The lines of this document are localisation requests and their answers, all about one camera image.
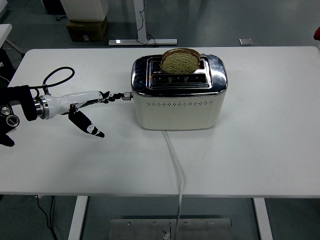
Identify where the white box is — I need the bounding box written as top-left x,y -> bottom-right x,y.
59,0 -> 110,22

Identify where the grey floor outlet plate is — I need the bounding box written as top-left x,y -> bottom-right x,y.
238,37 -> 254,47

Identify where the cream and chrome toaster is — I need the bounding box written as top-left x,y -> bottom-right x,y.
121,53 -> 229,131

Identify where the white side table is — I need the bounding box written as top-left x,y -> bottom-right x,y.
0,23 -> 26,59

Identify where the brown bread slice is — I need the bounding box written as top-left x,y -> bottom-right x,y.
159,47 -> 202,75

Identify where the white desk stand with foot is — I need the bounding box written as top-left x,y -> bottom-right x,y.
108,0 -> 178,47

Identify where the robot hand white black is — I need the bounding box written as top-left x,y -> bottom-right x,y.
44,90 -> 125,139

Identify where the black cable on stand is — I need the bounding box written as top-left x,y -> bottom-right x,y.
136,0 -> 157,47

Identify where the black cable under table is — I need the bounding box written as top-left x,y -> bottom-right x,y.
36,195 -> 59,240

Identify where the brown cardboard box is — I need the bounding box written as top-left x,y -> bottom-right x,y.
65,17 -> 109,42

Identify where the white table leg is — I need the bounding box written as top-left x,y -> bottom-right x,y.
67,195 -> 89,240
252,197 -> 274,240

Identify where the white power cord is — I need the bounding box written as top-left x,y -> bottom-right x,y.
161,129 -> 187,240

